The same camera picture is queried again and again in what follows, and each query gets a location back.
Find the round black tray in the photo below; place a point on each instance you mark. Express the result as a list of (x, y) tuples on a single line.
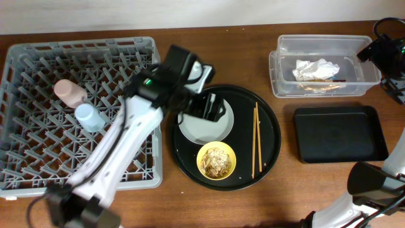
[(247, 171)]

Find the pink cup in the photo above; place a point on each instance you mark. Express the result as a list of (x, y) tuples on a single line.
[(70, 93)]

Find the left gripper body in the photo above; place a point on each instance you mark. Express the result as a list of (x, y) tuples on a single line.
[(208, 107)]

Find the white napkin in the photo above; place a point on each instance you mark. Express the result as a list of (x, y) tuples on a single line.
[(316, 70)]

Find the wooden chopstick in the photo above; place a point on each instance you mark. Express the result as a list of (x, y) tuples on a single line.
[(257, 136), (253, 143)]

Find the light blue cup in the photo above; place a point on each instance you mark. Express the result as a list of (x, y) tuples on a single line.
[(89, 118)]

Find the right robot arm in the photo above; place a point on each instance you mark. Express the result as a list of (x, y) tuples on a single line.
[(372, 191)]

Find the yellow bowl with food scraps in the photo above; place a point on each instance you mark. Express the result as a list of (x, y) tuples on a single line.
[(216, 161)]

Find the grey plate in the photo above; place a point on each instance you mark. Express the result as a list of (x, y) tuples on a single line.
[(202, 131)]

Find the black rectangular tray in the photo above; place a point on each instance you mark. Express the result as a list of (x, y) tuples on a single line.
[(339, 134)]

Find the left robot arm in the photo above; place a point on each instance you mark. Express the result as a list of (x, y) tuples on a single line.
[(85, 199)]

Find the gold foil wrapper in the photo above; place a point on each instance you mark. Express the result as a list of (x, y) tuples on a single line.
[(322, 86)]

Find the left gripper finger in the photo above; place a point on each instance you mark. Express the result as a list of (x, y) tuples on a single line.
[(219, 108), (209, 107)]

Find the clear plastic bin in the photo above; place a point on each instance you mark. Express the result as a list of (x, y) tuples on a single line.
[(338, 49)]

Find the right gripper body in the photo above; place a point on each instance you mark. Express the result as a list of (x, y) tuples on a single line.
[(392, 88)]

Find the right wooden chopstick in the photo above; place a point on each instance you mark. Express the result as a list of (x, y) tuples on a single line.
[(257, 136)]

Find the grey dishwasher rack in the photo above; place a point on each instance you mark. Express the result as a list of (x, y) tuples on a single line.
[(42, 143)]

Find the left wooden chopstick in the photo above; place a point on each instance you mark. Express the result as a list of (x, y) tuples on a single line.
[(253, 143)]

